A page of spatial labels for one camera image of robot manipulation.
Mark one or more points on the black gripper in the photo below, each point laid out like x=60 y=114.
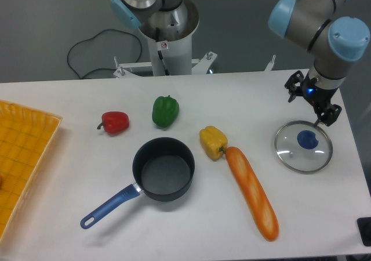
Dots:
x=298 y=86

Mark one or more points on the yellow bell pepper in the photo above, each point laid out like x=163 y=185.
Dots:
x=213 y=141

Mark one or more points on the long orange bread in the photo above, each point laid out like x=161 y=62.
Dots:
x=262 y=212

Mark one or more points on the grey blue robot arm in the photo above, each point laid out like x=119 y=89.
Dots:
x=335 y=44

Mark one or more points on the glass lid blue knob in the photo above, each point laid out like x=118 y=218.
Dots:
x=303 y=147

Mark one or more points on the black device table corner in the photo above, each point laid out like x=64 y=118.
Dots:
x=364 y=226

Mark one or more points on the green bell pepper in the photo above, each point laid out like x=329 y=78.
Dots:
x=165 y=111

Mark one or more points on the red bell pepper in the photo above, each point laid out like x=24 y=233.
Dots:
x=114 y=122

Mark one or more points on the yellow woven basket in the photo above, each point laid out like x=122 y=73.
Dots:
x=26 y=135

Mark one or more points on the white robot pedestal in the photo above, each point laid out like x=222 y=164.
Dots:
x=169 y=37

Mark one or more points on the dark saucepan blue handle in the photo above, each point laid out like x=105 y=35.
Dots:
x=163 y=169

